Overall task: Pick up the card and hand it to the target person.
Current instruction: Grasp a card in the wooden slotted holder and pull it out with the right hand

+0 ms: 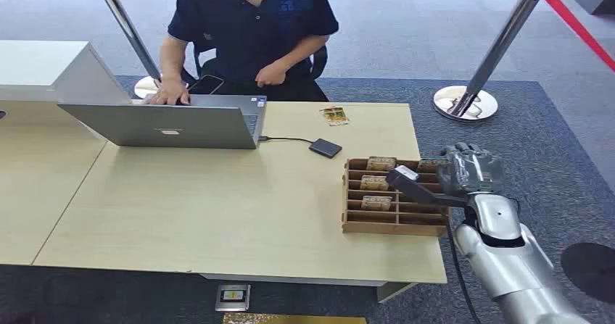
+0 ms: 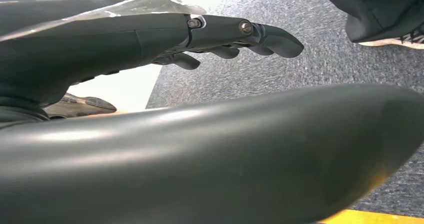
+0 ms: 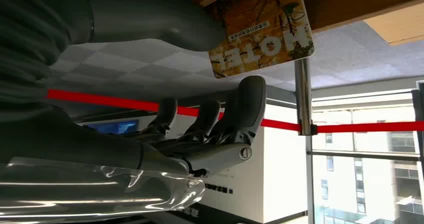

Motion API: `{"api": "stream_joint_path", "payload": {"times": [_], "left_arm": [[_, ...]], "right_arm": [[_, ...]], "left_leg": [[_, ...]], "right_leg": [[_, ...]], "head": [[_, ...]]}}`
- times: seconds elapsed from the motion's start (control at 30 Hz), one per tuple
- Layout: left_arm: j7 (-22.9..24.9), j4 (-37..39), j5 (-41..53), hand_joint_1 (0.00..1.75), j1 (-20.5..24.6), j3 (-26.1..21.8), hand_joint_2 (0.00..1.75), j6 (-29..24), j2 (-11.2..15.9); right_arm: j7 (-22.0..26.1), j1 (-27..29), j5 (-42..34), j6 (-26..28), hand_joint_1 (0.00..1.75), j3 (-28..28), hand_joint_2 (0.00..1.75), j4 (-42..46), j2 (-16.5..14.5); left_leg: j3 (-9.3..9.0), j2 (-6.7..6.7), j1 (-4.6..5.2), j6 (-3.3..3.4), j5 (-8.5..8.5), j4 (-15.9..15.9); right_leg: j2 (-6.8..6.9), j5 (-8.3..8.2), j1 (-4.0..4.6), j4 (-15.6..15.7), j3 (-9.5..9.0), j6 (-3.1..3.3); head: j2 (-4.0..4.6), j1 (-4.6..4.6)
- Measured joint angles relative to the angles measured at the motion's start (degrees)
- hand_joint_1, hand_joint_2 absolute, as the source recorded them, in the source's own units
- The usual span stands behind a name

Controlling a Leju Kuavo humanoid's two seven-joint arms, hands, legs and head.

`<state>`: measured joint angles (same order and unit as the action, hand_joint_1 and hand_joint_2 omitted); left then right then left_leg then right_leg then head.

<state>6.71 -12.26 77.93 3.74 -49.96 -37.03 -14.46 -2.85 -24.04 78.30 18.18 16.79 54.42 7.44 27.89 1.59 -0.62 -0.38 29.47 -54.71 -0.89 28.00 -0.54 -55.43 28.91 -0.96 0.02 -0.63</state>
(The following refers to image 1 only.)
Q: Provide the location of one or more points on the chrome stanchion post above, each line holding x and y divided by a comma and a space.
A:
502, 38
126, 26

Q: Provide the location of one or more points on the person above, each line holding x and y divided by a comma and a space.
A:
254, 29

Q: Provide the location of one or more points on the person's left forearm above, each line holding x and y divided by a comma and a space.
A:
300, 53

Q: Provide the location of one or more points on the red barrier belt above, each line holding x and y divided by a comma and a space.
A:
576, 26

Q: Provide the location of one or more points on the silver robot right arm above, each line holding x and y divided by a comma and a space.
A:
509, 259

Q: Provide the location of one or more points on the grey laptop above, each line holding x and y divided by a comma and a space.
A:
173, 122

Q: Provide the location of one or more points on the white cabinet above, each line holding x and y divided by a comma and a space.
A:
43, 69

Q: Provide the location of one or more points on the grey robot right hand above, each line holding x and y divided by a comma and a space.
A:
473, 173

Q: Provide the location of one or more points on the black round base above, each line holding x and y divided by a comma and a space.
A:
591, 271

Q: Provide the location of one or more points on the dark blue rug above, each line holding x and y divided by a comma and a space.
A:
528, 129

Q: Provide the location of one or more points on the brown slotted card holder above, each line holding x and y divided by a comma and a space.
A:
379, 223

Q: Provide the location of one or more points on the person's right hand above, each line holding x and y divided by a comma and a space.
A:
168, 93

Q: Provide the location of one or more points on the person's right forearm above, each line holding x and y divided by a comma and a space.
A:
173, 60

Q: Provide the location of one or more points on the black smartphone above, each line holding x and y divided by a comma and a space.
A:
206, 85

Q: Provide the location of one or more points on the silver floor socket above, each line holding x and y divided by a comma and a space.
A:
233, 297

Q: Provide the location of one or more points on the person's left hand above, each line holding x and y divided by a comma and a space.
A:
270, 76

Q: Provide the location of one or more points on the chrome stanchion base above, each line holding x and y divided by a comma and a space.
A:
145, 87
480, 105

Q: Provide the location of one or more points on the black external drive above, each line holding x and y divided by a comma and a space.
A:
325, 148

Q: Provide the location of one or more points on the gold floor plate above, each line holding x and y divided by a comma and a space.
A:
293, 319

